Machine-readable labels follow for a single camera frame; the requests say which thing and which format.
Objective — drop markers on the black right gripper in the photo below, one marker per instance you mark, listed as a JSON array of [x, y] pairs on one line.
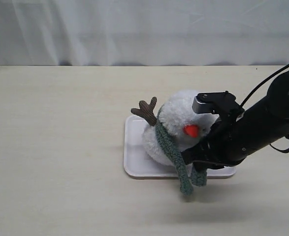
[[227, 144]]

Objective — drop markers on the green fluffy scarf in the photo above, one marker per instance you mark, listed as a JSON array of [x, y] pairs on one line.
[[169, 149]]

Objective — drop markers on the white plush snowman toy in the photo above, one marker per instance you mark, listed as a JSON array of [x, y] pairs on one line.
[[178, 119]]

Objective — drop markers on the white plastic tray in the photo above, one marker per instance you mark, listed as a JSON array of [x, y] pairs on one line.
[[139, 165]]

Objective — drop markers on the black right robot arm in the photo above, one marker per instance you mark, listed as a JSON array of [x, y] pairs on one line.
[[270, 115]]

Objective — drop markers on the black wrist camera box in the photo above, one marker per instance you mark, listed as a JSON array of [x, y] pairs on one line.
[[218, 103]]

